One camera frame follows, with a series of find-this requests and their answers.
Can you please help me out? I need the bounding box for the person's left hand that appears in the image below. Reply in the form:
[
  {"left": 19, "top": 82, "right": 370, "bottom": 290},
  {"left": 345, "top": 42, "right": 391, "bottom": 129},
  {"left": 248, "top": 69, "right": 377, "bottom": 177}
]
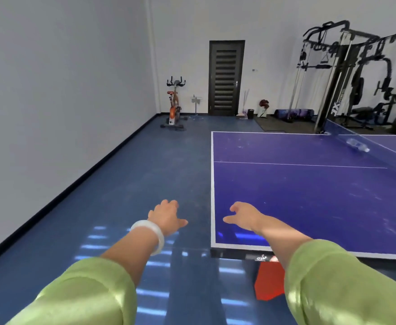
[{"left": 147, "top": 199, "right": 189, "bottom": 237}]

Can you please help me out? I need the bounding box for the person's right hand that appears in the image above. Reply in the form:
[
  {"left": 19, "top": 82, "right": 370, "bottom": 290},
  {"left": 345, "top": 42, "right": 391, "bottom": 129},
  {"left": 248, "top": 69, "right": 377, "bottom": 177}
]
[{"left": 222, "top": 201, "right": 266, "bottom": 234}]

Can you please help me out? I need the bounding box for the clear plastic water bottle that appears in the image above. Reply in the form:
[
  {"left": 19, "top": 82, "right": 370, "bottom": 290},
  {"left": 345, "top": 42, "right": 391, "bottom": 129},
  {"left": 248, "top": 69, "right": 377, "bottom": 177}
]
[{"left": 346, "top": 138, "right": 370, "bottom": 153}]

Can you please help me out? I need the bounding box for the blue table tennis table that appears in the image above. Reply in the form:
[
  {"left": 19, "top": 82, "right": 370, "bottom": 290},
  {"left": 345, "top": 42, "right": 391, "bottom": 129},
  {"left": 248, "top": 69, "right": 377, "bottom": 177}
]
[{"left": 210, "top": 131, "right": 396, "bottom": 268}]

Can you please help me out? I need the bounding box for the dark table tennis net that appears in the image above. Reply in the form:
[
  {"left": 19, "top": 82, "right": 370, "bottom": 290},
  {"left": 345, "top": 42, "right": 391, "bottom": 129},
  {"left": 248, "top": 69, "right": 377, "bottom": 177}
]
[{"left": 325, "top": 119, "right": 396, "bottom": 170}]

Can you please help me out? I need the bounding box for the dark floor mat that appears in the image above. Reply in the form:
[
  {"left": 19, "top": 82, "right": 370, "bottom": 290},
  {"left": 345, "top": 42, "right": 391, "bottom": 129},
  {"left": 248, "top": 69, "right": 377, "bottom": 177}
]
[{"left": 253, "top": 115, "right": 396, "bottom": 135}]

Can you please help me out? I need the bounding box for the white broom and dustpan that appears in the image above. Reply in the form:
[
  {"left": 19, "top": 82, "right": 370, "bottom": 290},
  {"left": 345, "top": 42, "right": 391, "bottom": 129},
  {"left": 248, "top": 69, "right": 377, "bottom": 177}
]
[{"left": 237, "top": 89, "right": 251, "bottom": 119}]

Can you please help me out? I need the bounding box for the orange exercise bike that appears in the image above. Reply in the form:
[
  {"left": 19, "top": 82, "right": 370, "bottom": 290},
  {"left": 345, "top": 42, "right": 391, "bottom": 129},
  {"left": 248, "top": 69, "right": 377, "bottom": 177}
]
[{"left": 160, "top": 76, "right": 188, "bottom": 132}]

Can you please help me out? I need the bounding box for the green right sleeve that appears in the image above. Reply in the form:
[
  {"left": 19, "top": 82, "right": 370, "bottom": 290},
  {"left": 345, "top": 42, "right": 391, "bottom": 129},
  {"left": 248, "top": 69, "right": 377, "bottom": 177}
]
[{"left": 284, "top": 239, "right": 396, "bottom": 325}]

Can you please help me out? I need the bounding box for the grey metal stand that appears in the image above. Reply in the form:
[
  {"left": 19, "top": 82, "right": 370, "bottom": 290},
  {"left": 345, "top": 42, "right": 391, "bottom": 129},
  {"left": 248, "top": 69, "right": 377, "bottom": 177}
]
[{"left": 190, "top": 94, "right": 204, "bottom": 117}]

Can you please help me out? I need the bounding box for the dark slatted door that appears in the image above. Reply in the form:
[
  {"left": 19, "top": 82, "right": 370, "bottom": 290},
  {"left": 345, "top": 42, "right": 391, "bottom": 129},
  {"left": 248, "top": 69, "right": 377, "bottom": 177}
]
[{"left": 208, "top": 39, "right": 246, "bottom": 116}]

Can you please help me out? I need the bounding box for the white jade bracelet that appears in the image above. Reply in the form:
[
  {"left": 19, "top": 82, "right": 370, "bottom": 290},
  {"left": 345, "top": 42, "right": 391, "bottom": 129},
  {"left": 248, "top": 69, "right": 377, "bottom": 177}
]
[{"left": 130, "top": 219, "right": 165, "bottom": 257}]

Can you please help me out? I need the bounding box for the black cable gym machine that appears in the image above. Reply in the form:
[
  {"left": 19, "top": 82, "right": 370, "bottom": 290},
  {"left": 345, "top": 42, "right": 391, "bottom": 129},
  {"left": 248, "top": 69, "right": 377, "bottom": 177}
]
[{"left": 292, "top": 20, "right": 396, "bottom": 134}]

